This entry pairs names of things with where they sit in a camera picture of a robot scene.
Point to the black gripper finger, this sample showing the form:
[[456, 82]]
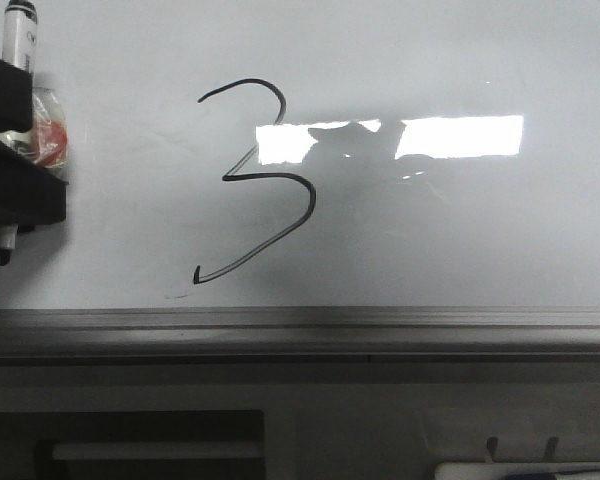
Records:
[[29, 195], [16, 107]]

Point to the red magnet taped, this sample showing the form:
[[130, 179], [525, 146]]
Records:
[[46, 144]]

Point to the white black whiteboard marker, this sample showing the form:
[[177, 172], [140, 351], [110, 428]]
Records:
[[19, 47]]

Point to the grey aluminium whiteboard frame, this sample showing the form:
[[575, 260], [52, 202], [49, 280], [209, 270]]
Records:
[[298, 331]]

